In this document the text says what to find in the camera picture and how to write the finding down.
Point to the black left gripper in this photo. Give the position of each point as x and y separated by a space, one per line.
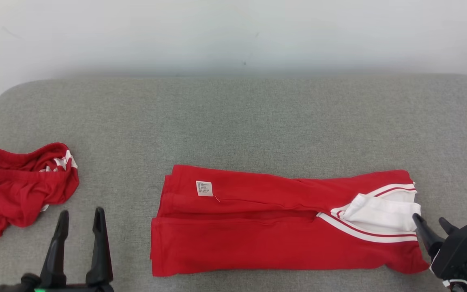
75 288

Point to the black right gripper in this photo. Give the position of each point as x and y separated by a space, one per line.
460 251

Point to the red shorts with white stripe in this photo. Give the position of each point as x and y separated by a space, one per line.
18 186

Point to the red jersey with black lettering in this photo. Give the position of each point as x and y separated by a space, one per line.
258 243

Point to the grey fabric sofa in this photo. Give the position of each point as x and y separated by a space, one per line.
233 121

